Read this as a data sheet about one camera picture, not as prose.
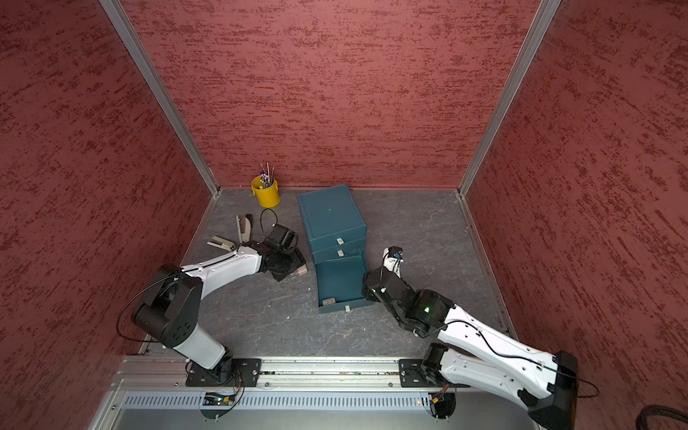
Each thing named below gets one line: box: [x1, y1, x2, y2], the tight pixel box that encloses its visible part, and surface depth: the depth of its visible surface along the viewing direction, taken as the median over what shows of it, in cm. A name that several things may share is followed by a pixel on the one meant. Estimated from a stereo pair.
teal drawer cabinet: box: [297, 183, 376, 315], surface depth 87 cm
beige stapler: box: [235, 214, 252, 244], surface depth 107 cm
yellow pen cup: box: [250, 175, 281, 208], surface depth 112 cm
